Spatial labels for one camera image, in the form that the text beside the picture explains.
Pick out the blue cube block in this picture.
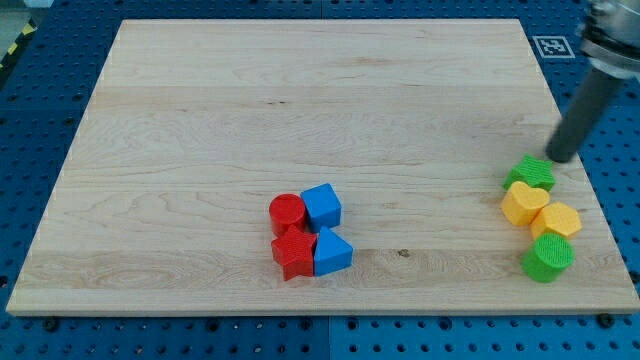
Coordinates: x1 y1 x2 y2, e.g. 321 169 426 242
300 183 342 233

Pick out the yellow heart block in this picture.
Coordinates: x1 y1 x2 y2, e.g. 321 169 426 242
501 181 551 226

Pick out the red cylinder block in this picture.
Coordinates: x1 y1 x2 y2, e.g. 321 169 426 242
269 193 306 236

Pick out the white fiducial marker tag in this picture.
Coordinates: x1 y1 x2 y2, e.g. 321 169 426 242
532 35 575 59

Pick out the yellow hexagon block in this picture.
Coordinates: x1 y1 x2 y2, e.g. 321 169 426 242
530 202 582 240

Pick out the green star block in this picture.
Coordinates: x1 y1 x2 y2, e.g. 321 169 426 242
503 154 556 191

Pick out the blue triangle block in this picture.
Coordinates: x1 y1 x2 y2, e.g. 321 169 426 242
314 227 354 276

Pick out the green cylinder block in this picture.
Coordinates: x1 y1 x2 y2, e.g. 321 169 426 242
521 233 575 283

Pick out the red star block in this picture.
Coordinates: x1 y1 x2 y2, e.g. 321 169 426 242
271 226 318 281

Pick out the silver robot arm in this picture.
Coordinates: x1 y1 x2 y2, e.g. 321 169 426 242
580 0 639 80

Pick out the light wooden board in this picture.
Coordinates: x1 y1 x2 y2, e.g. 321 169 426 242
7 19 639 317

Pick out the yellow black hazard tape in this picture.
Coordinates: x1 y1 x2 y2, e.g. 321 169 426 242
1 18 38 73

